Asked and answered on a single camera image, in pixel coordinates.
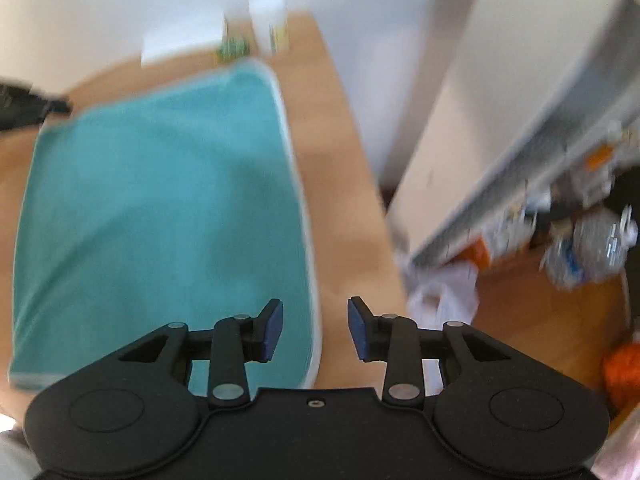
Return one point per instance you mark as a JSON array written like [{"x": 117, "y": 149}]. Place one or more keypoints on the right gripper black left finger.
[{"x": 236, "y": 341}]

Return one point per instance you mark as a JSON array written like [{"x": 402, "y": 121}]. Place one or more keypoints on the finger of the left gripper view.
[{"x": 22, "y": 106}]

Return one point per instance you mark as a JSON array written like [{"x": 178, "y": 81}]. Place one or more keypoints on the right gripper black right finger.
[{"x": 395, "y": 341}]

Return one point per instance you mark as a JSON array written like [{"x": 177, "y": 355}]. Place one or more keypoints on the teal towel white trim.
[{"x": 180, "y": 205}]

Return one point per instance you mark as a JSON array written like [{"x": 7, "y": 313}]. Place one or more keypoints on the clear plastic bag clutter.
[{"x": 595, "y": 250}]

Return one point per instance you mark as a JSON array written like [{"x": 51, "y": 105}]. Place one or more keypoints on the white crumpled paper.
[{"x": 439, "y": 295}]

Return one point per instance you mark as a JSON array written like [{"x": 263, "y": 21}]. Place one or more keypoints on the white tissue pack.
[{"x": 204, "y": 32}]

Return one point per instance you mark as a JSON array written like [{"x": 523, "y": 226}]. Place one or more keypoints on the green round small object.
[{"x": 233, "y": 48}]

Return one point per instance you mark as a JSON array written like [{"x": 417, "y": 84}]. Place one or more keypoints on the orange object on floor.
[{"x": 621, "y": 375}]

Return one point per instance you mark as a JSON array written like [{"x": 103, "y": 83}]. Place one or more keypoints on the small white pill bottle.
[{"x": 270, "y": 25}]

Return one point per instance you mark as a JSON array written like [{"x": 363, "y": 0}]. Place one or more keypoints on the white cabinet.
[{"x": 522, "y": 89}]

